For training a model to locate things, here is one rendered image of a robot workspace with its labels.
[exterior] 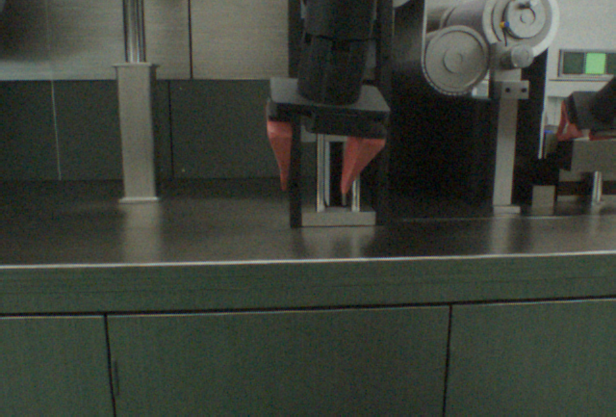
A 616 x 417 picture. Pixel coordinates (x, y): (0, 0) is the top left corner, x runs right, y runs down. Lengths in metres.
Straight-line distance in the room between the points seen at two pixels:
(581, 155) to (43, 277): 0.92
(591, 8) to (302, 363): 1.13
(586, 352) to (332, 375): 0.39
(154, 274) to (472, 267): 0.43
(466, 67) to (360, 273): 0.47
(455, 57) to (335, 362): 0.58
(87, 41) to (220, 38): 0.31
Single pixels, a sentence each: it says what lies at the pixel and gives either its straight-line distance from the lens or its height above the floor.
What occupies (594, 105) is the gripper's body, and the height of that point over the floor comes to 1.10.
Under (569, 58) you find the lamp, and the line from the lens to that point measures 1.48.
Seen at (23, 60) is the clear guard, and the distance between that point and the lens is 1.25.
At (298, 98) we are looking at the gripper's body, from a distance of 0.45.
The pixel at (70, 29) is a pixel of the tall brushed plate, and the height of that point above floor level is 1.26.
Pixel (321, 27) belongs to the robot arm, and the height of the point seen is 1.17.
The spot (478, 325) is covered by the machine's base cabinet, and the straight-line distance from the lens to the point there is 0.83.
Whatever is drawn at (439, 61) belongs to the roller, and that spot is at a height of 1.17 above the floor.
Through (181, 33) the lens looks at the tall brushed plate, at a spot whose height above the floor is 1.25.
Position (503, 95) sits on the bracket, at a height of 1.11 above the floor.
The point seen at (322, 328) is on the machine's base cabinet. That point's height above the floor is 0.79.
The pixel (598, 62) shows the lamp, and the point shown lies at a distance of 1.52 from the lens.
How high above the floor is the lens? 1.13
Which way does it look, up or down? 11 degrees down
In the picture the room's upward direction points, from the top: straight up
